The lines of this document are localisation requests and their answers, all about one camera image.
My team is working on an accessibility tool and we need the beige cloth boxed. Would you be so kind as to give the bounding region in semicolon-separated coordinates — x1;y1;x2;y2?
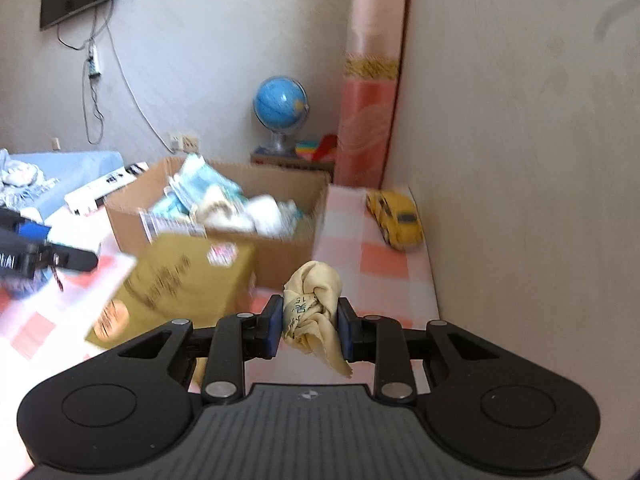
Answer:
282;261;352;378

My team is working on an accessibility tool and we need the white sock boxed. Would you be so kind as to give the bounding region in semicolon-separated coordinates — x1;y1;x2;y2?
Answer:
244;195;304;238

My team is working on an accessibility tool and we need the cream knitted scrunchie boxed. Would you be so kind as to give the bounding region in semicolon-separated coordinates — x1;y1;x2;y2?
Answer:
190;185;254;232

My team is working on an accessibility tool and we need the blue face mask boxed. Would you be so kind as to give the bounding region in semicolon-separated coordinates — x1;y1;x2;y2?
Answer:
149;154;245;221

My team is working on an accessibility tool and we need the clear jar white lid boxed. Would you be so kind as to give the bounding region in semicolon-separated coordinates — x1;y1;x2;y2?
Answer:
1;269;52;300

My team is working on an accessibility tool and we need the black white small box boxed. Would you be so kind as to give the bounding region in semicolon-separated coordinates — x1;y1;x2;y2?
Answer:
64;162;150;216

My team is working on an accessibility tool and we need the yellow tissue pack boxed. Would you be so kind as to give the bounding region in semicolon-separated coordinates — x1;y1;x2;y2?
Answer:
86;234;256;349

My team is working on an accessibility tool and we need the checkered tablecloth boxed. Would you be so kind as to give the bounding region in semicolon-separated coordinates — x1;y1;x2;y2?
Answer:
1;186;439;479

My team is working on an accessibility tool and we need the cardboard box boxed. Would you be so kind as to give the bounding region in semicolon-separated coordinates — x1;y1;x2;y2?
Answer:
104;157;331;289

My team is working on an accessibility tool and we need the yellow toy car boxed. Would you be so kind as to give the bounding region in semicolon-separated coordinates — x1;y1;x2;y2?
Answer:
366;190;423;252

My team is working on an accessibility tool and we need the hanging power strip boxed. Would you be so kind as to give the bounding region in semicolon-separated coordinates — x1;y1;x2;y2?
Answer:
87;41;102;80

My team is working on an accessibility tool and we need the colourful toy stack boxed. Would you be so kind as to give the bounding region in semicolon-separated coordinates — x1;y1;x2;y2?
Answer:
295;133;337;162

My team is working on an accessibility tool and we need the blue desk globe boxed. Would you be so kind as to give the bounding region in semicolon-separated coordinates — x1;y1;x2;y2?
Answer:
253;76;310;155

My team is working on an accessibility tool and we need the orange patterned curtain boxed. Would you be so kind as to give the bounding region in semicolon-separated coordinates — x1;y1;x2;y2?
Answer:
334;0;407;188

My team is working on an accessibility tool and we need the wall power socket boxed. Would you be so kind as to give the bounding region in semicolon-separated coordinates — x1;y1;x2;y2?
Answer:
169;133;200;154

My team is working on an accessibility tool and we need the white wall cable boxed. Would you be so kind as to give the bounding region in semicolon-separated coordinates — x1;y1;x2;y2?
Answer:
102;8;174;154

